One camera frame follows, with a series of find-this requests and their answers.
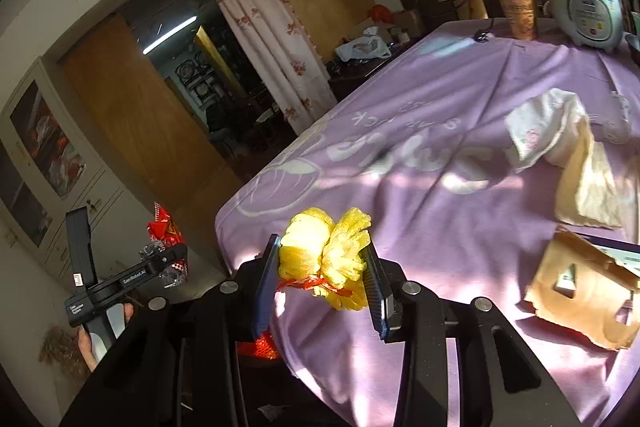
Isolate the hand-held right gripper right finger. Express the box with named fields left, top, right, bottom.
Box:
left=362, top=239, right=583, bottom=427

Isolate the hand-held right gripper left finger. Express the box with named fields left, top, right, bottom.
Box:
left=60, top=234, right=282, bottom=427

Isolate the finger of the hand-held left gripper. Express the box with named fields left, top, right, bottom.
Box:
left=144, top=244, right=189, bottom=269

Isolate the red snack packet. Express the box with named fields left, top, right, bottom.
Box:
left=146, top=202, right=188, bottom=280

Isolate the yellow foam fruit net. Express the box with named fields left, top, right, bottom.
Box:
left=276, top=207, right=372, bottom=312

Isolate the clear plastic container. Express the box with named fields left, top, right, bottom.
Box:
left=602, top=91, right=636, bottom=144

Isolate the person's left hand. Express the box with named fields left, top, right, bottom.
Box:
left=76, top=303, right=136, bottom=373

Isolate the red net bag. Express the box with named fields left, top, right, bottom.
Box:
left=236, top=329, right=282, bottom=360

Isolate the white glass door cabinet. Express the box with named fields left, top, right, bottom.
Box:
left=0, top=57, right=151, bottom=293

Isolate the brown cardboard piece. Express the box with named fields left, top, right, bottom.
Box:
left=524, top=227, right=640, bottom=352

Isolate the beige crumpled paper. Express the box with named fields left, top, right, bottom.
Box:
left=554, top=117, right=625, bottom=229

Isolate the white floral tissue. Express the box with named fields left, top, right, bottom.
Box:
left=505, top=88, right=591, bottom=172

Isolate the white plastic bag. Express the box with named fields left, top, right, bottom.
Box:
left=335, top=27, right=392, bottom=62

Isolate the floral curtain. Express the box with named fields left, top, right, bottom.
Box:
left=201, top=0, right=338, bottom=138

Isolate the white medicine box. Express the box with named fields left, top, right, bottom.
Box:
left=580, top=234, right=640, bottom=293

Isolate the brown instant noodle cup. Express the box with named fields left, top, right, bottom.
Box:
left=497, top=0, right=543, bottom=42

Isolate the pale blue rice cooker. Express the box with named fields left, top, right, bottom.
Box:
left=542, top=0, right=626, bottom=54

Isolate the black power plug cable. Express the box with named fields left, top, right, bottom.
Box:
left=415, top=0, right=496, bottom=44

